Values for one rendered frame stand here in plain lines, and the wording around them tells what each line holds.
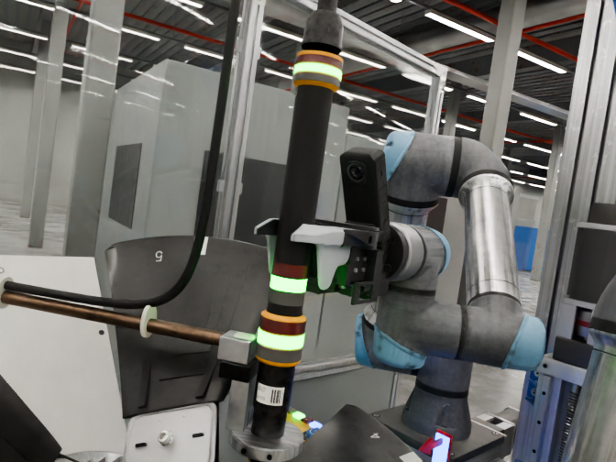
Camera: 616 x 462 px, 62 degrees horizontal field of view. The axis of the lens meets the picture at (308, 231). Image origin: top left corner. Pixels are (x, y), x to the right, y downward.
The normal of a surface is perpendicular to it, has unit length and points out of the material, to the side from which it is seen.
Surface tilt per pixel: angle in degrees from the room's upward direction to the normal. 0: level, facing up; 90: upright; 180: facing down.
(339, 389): 90
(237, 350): 90
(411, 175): 112
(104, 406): 50
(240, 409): 90
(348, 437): 11
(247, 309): 37
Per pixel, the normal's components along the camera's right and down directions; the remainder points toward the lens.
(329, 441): 0.15, -0.97
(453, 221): 0.51, 0.11
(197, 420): -0.21, -0.67
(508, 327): -0.04, -0.55
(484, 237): -0.43, -0.72
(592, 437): -0.76, -0.28
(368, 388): 0.69, 0.14
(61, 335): 0.62, -0.53
